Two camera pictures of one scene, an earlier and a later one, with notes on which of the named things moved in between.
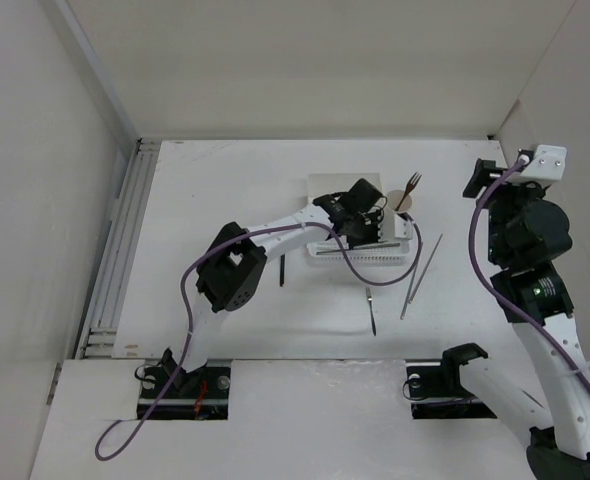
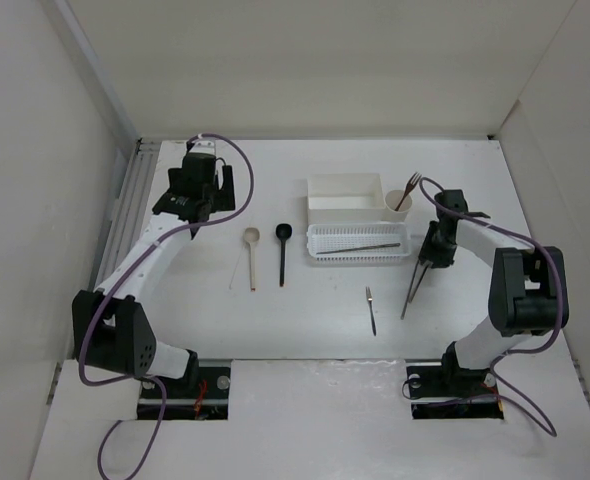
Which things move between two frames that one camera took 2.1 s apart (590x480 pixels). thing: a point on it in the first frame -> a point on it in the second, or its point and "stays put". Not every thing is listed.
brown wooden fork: [412, 182] stays put
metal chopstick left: [417, 259] stays put
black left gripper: [376, 220] -> [222, 199]
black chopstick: [335, 251] stays put
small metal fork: [369, 298] stays put
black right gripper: [528, 188] -> [439, 260]
